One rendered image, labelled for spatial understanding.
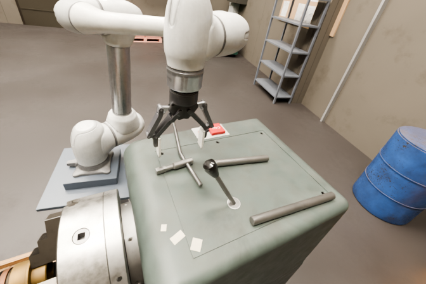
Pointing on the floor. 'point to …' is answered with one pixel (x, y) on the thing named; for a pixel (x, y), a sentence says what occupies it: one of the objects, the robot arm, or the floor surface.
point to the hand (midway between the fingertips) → (180, 147)
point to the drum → (396, 178)
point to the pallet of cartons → (148, 38)
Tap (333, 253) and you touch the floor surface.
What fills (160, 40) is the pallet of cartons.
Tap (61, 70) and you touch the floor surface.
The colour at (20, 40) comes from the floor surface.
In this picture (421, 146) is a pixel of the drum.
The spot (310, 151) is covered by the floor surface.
